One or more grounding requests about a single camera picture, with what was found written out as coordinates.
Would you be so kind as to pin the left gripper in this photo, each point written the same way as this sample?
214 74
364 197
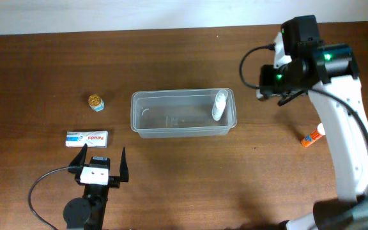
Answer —
114 181

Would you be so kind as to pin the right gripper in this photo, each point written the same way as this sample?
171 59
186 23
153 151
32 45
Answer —
267 87

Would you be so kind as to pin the orange tube white cap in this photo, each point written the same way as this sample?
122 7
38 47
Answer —
318 133

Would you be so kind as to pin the white lotion bottle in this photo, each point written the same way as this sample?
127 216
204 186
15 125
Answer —
219 104

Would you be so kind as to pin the black bottle white cap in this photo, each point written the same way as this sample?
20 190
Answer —
260 96

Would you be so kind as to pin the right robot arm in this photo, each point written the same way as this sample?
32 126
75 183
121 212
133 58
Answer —
329 74

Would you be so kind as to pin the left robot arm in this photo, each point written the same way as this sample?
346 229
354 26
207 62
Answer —
88 211

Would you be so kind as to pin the clear plastic container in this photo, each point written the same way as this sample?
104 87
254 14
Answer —
180 113

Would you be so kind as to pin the white Panadol box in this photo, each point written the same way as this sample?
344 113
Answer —
94 139

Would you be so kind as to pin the gold lid balm jar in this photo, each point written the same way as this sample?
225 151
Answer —
96 103

